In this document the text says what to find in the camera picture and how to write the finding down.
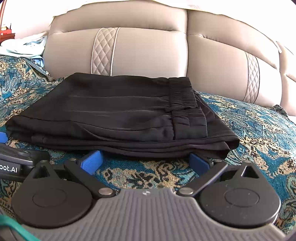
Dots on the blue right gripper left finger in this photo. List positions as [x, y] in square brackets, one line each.
[91, 162]

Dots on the beige leather sofa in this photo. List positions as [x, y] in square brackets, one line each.
[224, 47]

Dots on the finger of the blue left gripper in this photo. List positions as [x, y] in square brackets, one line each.
[3, 138]

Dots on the teal paisley sofa cover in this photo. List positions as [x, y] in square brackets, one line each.
[267, 138]

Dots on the black pants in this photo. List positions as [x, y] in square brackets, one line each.
[126, 115]

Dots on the wooden furniture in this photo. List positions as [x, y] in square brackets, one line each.
[6, 32]

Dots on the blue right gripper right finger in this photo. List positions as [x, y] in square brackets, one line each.
[200, 165]

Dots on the light blue white cloth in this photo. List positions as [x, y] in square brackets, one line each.
[31, 47]

